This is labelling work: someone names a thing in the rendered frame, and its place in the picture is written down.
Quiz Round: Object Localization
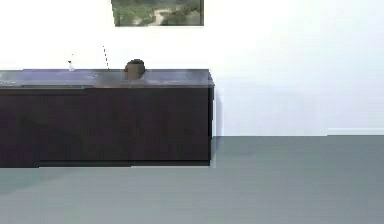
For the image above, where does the brown round mug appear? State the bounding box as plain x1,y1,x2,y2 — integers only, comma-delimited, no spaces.
124,58,146,81

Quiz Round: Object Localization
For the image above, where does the dark brown counter cabinet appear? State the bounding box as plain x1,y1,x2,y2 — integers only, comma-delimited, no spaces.
0,68,215,169

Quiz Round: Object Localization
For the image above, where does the green landscape framed picture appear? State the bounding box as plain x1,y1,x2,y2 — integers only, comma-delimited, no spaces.
110,0,205,27

